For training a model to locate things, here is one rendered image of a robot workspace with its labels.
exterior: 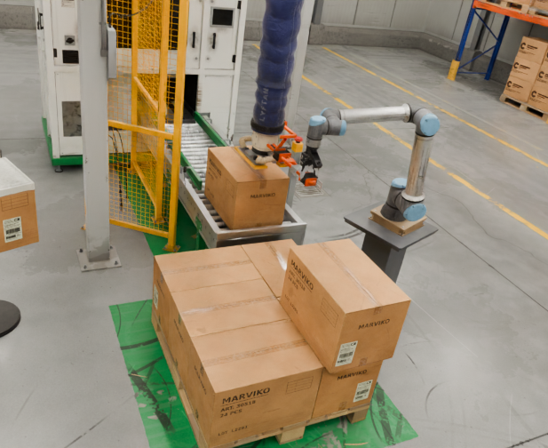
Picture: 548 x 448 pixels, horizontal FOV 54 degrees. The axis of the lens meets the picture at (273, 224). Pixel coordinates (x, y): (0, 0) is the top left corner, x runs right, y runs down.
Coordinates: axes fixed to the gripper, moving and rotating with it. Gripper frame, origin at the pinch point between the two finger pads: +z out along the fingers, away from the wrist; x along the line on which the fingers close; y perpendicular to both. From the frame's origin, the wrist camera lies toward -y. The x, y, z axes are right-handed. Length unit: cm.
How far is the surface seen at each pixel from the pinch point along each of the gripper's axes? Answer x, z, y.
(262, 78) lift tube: 11, -43, 55
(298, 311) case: 24, 56, -51
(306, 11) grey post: -166, -43, 321
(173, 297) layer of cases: 82, 66, -8
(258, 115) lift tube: 11, -19, 55
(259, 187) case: 5, 31, 51
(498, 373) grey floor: -130, 120, -83
